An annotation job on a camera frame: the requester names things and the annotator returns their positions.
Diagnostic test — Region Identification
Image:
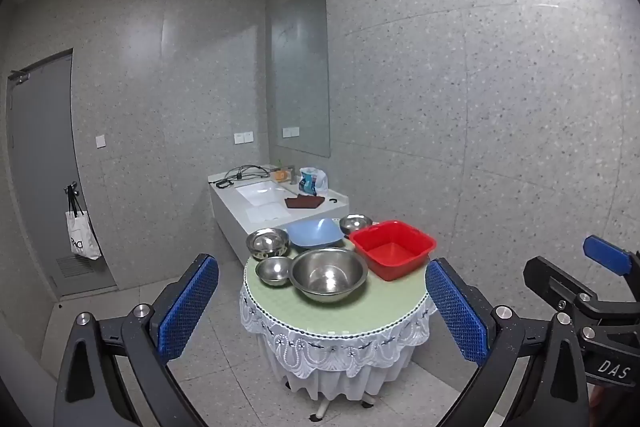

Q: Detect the black cable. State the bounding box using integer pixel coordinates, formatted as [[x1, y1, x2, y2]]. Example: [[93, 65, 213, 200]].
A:
[[216, 165, 273, 188]]

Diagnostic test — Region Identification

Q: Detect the white tote bag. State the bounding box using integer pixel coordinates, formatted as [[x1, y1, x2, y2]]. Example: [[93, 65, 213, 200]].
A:
[[65, 194, 102, 260]]

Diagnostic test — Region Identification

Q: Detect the grey door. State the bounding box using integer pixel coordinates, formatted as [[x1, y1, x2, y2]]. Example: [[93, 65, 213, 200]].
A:
[[6, 49, 118, 298]]

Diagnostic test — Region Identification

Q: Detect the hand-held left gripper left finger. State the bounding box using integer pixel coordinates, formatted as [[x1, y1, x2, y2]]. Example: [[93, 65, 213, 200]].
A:
[[52, 253, 221, 427]]

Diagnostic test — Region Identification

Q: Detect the wall mirror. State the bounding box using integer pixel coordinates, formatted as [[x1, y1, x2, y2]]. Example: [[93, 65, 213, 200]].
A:
[[270, 0, 332, 158]]

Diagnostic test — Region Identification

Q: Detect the white sink counter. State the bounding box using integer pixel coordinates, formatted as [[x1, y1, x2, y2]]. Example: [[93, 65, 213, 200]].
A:
[[208, 164, 348, 265]]

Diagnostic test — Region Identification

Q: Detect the green checked table mat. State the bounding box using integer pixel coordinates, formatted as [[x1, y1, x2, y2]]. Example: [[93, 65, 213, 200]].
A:
[[243, 232, 436, 337]]

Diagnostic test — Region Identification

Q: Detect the white table base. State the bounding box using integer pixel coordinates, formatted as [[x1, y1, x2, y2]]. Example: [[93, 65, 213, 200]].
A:
[[309, 389, 376, 422]]

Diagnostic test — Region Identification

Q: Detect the medium steel bowl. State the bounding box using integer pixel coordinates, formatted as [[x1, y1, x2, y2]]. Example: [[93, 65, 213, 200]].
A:
[[246, 228, 291, 261]]

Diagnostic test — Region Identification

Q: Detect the blue plastic bowl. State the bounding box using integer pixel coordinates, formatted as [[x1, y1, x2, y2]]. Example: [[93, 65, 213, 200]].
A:
[[286, 218, 346, 250]]

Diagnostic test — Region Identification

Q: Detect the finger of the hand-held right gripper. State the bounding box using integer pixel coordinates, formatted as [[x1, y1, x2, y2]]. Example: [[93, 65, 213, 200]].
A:
[[582, 234, 640, 279], [523, 256, 608, 324]]

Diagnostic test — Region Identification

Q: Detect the small steel bowl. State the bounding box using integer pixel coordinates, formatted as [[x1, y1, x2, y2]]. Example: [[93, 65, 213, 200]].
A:
[[255, 256, 293, 287], [339, 215, 374, 238]]

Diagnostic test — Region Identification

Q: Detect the round table with lace cloth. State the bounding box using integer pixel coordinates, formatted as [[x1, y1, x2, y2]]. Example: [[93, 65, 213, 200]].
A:
[[239, 277, 437, 403]]

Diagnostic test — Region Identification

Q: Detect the brown cloth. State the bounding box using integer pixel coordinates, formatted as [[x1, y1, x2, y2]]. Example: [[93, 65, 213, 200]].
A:
[[284, 194, 325, 210]]

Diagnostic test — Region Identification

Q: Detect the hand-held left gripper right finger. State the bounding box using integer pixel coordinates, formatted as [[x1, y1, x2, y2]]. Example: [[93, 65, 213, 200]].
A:
[[425, 257, 591, 427]]

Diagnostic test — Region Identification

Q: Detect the red plastic basin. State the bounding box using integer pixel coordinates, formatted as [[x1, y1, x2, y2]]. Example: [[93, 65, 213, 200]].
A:
[[348, 220, 437, 283]]

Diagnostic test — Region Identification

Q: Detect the large steel bowl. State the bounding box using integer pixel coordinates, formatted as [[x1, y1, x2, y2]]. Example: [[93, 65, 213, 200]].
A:
[[289, 248, 369, 304]]

